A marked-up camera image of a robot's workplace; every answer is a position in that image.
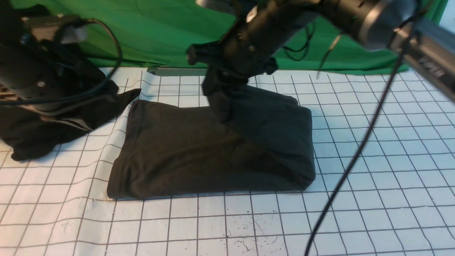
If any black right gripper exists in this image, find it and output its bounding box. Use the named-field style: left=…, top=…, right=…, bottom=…
left=187, top=37, right=278, bottom=97

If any gray long-sleeve top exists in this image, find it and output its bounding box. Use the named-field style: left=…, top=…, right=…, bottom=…
left=107, top=85, right=316, bottom=199

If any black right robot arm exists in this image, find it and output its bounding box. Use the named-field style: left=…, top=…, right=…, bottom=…
left=186, top=0, right=455, bottom=101

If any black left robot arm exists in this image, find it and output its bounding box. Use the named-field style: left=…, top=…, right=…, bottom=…
left=1, top=34, right=106, bottom=112

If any gray metal bar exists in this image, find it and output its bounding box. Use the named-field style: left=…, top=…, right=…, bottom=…
left=147, top=66, right=207, bottom=76

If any green backdrop cloth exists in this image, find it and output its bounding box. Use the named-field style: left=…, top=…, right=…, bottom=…
left=11, top=0, right=449, bottom=75

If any black crumpled garment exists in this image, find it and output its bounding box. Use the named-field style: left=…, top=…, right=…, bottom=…
left=0, top=4, right=142, bottom=162

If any white grid table cover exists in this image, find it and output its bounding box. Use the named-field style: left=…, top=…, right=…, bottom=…
left=1, top=70, right=454, bottom=256

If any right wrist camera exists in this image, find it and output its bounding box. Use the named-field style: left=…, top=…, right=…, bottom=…
left=196, top=0, right=242, bottom=16

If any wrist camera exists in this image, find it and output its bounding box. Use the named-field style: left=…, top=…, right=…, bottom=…
left=196, top=0, right=242, bottom=16
left=22, top=14, right=88, bottom=44

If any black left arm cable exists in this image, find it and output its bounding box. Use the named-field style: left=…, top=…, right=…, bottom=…
left=0, top=18, right=123, bottom=107

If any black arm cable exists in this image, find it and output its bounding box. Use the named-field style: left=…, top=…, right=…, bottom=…
left=304, top=32, right=416, bottom=256
left=0, top=18, right=123, bottom=107

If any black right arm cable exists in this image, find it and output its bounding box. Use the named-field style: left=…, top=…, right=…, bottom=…
left=304, top=32, right=416, bottom=256

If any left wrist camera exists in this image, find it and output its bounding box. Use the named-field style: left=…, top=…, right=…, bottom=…
left=22, top=14, right=88, bottom=44

